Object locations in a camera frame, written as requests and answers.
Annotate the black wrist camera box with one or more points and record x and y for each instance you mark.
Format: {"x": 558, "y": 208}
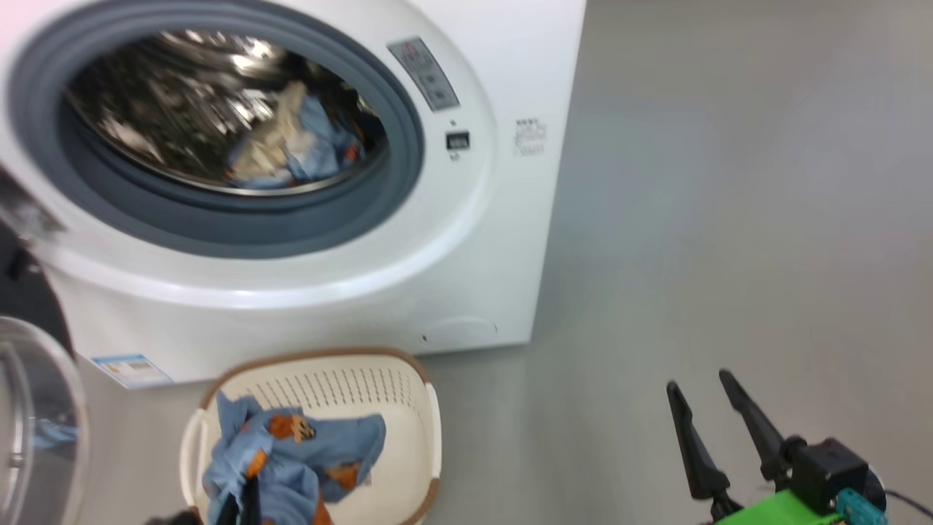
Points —
{"x": 831, "y": 467}
{"x": 175, "y": 519}

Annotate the white front-load washing machine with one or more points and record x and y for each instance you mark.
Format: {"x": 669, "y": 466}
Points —
{"x": 474, "y": 255}

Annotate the shiny steel washer drum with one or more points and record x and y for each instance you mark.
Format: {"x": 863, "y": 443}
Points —
{"x": 160, "y": 109}

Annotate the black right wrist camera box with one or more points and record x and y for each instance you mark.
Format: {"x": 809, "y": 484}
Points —
{"x": 831, "y": 467}

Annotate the teal right camera connector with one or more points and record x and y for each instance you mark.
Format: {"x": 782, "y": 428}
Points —
{"x": 861, "y": 507}

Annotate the round filter cover panel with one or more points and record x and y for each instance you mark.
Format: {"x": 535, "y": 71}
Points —
{"x": 459, "y": 332}

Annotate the small printed text sticker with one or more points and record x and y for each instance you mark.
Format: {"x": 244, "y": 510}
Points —
{"x": 530, "y": 137}

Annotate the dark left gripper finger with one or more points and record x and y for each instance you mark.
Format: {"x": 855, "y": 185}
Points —
{"x": 252, "y": 503}
{"x": 228, "y": 512}

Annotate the blue energy label sticker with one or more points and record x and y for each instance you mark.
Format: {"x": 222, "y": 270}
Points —
{"x": 131, "y": 370}

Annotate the black round washer door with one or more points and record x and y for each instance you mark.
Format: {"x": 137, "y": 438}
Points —
{"x": 36, "y": 437}

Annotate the light clothes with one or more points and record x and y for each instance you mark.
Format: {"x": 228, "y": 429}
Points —
{"x": 321, "y": 146}

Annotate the grey instruction sticker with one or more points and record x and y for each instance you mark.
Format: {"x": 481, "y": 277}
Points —
{"x": 424, "y": 73}

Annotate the grey rubber door gasket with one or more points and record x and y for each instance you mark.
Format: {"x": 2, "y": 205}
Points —
{"x": 219, "y": 226}

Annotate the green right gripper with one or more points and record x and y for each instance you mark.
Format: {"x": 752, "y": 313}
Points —
{"x": 773, "y": 512}

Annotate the blue monkey print garment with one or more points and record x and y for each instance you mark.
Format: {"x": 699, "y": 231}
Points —
{"x": 291, "y": 467}

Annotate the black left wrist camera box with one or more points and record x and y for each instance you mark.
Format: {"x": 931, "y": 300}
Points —
{"x": 175, "y": 519}

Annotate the cream perforated laundry basket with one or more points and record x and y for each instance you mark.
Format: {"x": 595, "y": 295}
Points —
{"x": 393, "y": 452}

